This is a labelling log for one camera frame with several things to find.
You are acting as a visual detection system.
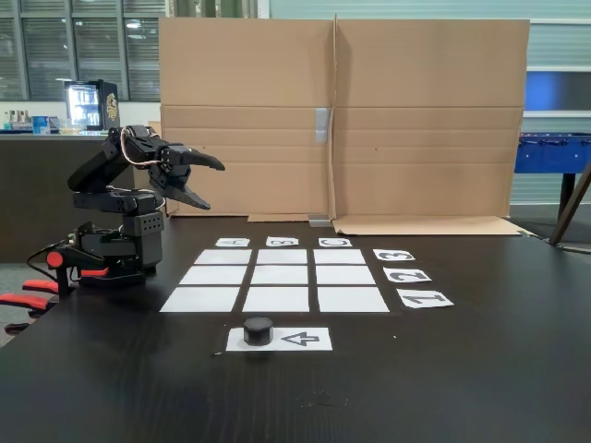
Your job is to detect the black clamp with orange knob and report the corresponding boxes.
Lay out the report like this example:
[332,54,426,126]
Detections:
[45,244,112,299]

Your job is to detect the brown counter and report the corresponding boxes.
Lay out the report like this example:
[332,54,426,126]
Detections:
[0,130,135,264]

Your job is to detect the long grey tape strip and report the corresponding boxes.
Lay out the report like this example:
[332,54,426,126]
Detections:
[314,107,330,143]

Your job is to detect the white arrow paper sheet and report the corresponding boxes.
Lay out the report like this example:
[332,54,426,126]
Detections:
[225,327,333,353]

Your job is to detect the blue foosball table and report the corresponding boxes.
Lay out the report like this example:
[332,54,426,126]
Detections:
[513,132,591,222]

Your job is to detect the brown wooden leg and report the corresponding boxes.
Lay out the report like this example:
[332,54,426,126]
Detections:
[548,161,591,245]

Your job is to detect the black mini fridge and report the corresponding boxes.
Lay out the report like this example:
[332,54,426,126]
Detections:
[63,78,122,132]

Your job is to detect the number 2 paper label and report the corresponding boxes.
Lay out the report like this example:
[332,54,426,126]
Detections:
[382,268,433,283]

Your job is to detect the orange handled clamp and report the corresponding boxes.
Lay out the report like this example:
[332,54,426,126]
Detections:
[0,279,61,319]

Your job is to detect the large brown cardboard panel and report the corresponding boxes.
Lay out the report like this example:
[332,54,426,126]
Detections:
[330,13,536,237]
[158,17,337,223]

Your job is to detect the number 1 paper label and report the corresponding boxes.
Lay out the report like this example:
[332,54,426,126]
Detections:
[395,290,455,309]

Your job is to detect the black round token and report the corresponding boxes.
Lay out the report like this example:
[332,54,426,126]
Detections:
[243,317,274,347]

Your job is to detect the black power cable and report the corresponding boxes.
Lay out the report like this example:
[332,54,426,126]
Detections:
[26,240,70,282]

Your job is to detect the white paper grid square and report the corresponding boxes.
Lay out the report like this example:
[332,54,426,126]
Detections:
[242,286,310,314]
[251,265,309,285]
[159,286,241,314]
[194,249,253,266]
[256,248,308,266]
[313,248,367,266]
[315,265,377,285]
[178,265,248,285]
[317,286,391,314]

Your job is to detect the number 3 paper label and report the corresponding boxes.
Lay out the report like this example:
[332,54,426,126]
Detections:
[372,248,416,262]

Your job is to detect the white red servo cable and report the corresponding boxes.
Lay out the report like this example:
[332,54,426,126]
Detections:
[119,127,163,168]

